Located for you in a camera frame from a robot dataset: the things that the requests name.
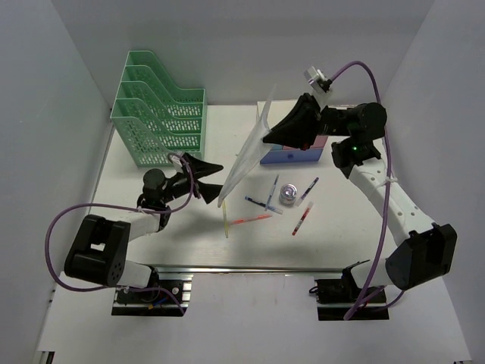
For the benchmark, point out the dark blue capped pen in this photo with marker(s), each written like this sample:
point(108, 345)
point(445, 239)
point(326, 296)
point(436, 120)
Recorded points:
point(263, 205)

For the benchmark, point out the green plastic file rack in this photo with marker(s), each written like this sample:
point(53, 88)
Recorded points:
point(154, 116)

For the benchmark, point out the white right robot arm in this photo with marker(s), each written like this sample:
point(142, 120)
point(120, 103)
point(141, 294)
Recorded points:
point(424, 249)

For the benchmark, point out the white mini drawer cabinet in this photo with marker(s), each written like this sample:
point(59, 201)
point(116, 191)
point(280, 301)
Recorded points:
point(279, 110)

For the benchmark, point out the pink small drawer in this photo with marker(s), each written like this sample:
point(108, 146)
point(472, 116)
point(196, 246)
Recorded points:
point(319, 143)

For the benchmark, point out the light blue pen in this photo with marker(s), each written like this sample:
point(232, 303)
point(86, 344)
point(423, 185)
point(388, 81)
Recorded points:
point(271, 193)

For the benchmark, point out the blue white pen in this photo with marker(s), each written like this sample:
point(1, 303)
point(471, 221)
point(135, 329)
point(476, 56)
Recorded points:
point(306, 192)

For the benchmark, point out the blue wide bottom drawer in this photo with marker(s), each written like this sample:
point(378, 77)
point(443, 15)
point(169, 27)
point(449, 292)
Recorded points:
point(292, 156)

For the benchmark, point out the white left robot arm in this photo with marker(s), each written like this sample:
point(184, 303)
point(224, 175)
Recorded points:
point(99, 251)

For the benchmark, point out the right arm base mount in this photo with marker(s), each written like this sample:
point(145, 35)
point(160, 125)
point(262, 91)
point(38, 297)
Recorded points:
point(335, 297)

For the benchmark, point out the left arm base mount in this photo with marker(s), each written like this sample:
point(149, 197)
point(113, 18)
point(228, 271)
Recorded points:
point(170, 297)

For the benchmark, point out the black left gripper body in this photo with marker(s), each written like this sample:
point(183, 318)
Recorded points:
point(178, 186)

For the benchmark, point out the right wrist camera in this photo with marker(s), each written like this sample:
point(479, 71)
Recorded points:
point(317, 81)

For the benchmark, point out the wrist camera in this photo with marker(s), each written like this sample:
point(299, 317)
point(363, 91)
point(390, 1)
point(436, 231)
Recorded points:
point(177, 161)
point(317, 81)

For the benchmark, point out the orange pen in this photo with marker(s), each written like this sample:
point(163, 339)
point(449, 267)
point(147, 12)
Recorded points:
point(250, 219)

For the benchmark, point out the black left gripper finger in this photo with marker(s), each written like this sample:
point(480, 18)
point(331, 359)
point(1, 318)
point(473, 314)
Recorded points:
point(208, 192)
point(201, 168)

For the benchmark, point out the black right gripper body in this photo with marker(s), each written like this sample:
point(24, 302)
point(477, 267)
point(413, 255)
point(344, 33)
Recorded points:
point(333, 122)

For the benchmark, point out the red pen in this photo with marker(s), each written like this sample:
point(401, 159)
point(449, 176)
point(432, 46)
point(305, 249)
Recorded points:
point(302, 219)

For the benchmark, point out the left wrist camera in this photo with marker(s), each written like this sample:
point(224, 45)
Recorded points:
point(177, 161)

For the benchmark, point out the yellow pen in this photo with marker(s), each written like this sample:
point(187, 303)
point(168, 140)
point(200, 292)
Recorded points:
point(226, 224)

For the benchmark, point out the booklet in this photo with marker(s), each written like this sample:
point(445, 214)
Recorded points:
point(252, 151)

